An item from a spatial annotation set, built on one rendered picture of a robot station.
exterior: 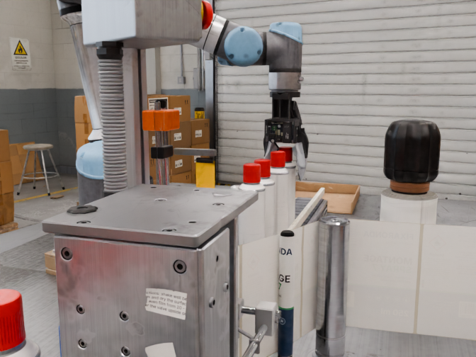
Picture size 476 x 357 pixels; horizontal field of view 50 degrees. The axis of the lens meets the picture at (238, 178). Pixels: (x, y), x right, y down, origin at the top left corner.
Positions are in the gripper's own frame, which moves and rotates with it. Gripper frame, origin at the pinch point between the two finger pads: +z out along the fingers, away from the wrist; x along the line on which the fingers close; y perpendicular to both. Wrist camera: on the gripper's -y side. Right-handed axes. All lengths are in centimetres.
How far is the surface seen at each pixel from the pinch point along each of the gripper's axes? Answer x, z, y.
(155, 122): -8, -16, 53
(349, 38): -25, -69, -398
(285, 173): 2.2, -2.2, 10.5
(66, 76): -416, -37, -491
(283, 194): 2.0, 2.6, 10.6
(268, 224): 2.0, 6.1, 24.2
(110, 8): -10, -31, 61
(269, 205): 2.1, 2.2, 24.2
